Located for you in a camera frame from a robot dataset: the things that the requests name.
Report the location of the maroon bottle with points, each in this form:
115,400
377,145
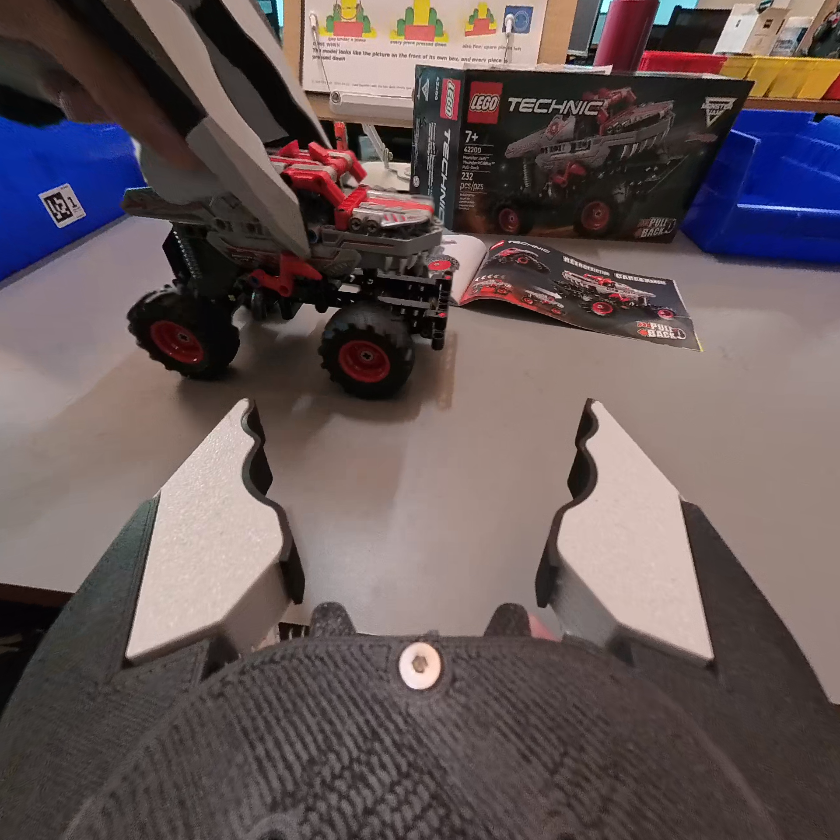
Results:
627,26

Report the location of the grey desk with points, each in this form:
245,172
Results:
590,407

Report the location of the white cardboard box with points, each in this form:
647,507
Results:
735,26

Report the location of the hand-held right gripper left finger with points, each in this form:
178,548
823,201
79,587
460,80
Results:
210,544

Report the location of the blue plastic bin with tag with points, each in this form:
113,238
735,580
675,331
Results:
39,170

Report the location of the yellow plastic bin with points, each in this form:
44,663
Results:
787,75

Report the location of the black toy set box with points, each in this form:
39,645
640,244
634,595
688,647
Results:
590,151

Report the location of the white sign stand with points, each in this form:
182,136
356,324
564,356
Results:
374,105

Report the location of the red plastic bin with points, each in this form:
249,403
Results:
682,62

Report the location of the wooden instruction sign board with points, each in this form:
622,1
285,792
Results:
426,33

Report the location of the toy truck instruction booklet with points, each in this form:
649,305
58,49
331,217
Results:
590,289

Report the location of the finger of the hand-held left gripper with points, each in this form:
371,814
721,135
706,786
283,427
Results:
243,177
275,72

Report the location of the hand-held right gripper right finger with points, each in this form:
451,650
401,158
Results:
630,544

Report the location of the red grey toy monster truck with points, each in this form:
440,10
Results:
367,262

